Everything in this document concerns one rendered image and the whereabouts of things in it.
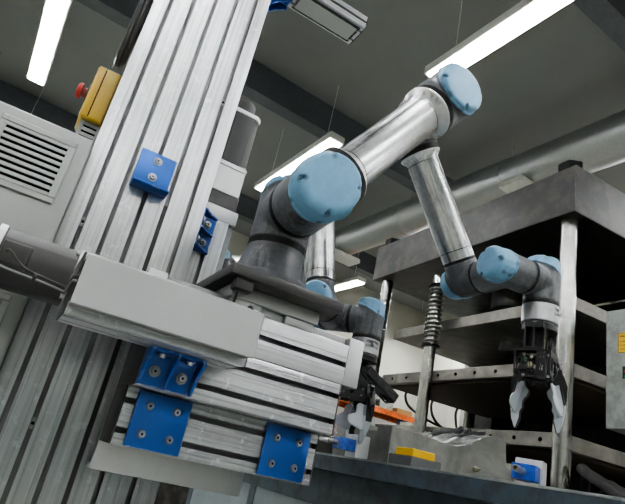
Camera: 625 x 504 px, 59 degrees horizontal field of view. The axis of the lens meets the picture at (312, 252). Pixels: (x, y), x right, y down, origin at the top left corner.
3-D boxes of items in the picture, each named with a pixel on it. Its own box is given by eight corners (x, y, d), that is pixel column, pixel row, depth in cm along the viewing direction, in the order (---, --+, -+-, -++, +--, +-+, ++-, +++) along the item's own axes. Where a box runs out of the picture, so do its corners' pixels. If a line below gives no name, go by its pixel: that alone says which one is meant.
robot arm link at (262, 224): (291, 263, 115) (305, 207, 120) (321, 247, 104) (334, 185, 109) (239, 244, 111) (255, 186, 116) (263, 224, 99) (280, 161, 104)
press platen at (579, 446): (562, 448, 181) (562, 432, 183) (373, 433, 274) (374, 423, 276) (695, 489, 209) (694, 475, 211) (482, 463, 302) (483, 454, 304)
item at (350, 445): (319, 449, 127) (323, 426, 129) (310, 448, 131) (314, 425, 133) (367, 460, 132) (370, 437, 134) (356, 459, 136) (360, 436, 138)
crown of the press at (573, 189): (572, 304, 185) (576, 152, 208) (361, 342, 296) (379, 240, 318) (715, 369, 217) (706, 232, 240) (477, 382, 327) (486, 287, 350)
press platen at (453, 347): (572, 308, 200) (573, 295, 202) (393, 339, 294) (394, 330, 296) (687, 359, 227) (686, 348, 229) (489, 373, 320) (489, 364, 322)
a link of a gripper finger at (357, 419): (342, 439, 130) (344, 401, 135) (363, 445, 132) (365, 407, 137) (349, 437, 127) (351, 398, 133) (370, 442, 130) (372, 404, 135)
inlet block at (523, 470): (529, 486, 93) (531, 453, 95) (499, 481, 96) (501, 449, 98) (545, 494, 103) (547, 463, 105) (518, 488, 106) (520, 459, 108)
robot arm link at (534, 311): (526, 313, 122) (566, 313, 118) (525, 332, 121) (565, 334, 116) (518, 301, 117) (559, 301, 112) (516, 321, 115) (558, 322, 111)
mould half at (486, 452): (386, 464, 128) (395, 406, 133) (331, 456, 150) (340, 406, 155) (536, 501, 147) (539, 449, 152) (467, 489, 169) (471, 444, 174)
